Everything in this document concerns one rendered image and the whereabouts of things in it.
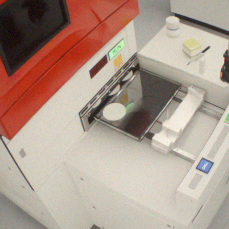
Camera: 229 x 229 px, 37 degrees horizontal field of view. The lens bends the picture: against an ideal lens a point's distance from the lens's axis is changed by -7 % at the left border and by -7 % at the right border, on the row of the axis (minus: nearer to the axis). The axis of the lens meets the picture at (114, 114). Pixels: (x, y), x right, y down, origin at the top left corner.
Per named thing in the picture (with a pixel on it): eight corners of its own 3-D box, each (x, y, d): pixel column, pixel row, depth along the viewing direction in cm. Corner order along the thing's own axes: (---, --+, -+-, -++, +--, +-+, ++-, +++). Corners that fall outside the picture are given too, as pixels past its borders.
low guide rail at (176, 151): (104, 121, 171) (102, 117, 169) (106, 118, 172) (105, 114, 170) (199, 166, 148) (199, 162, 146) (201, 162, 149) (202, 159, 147)
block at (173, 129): (161, 129, 156) (161, 124, 154) (165, 123, 158) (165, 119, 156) (178, 136, 153) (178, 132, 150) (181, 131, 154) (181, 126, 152)
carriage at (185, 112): (151, 147, 154) (151, 143, 152) (190, 92, 171) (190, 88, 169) (167, 155, 151) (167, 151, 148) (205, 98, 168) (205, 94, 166)
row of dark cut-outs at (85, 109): (79, 116, 158) (78, 113, 156) (136, 56, 179) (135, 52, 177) (81, 117, 158) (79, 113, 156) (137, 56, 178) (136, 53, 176)
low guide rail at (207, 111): (136, 84, 184) (135, 80, 182) (138, 82, 185) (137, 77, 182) (225, 122, 161) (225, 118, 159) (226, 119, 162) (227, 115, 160)
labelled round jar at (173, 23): (164, 35, 185) (163, 21, 177) (170, 28, 188) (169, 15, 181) (176, 39, 181) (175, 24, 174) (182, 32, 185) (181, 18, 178)
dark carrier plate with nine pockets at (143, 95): (75, 107, 169) (75, 107, 168) (118, 62, 185) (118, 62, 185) (139, 138, 153) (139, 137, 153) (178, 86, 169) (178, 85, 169)
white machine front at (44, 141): (31, 189, 151) (-3, 134, 121) (136, 72, 190) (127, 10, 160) (37, 192, 150) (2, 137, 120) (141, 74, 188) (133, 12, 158)
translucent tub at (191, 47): (181, 51, 174) (181, 41, 169) (192, 46, 176) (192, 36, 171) (190, 60, 170) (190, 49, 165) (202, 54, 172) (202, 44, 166)
